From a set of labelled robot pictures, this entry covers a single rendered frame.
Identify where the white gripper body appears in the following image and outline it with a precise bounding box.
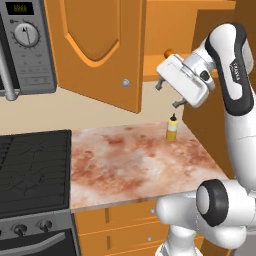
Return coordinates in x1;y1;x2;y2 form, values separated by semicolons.
156;54;211;109

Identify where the orange arched cabinet door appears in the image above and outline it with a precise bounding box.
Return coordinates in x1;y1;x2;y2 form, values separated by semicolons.
43;0;148;115

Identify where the yellow bottle with black cap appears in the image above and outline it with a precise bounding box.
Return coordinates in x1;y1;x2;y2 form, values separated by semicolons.
165;113;179;142

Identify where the orange drawer front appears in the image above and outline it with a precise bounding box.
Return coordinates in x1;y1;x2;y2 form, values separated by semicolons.
77;227;205;256
73;199;162;235

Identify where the grey microwave oven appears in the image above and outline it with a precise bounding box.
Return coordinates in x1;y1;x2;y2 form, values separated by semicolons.
0;0;58;102

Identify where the black and grey stove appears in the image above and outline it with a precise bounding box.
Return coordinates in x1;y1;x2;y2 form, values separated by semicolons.
0;129;82;256

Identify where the black stove knob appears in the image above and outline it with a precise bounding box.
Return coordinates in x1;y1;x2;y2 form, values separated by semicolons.
38;219;54;233
12;223;28;238

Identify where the orange wall cabinet body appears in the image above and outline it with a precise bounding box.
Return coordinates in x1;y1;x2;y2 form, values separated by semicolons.
142;0;238;83

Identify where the grey microwave door handle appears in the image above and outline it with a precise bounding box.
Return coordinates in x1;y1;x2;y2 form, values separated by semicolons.
0;49;21;102

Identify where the grey oven door handle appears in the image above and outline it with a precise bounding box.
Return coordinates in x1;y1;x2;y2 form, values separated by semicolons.
0;231;67;256

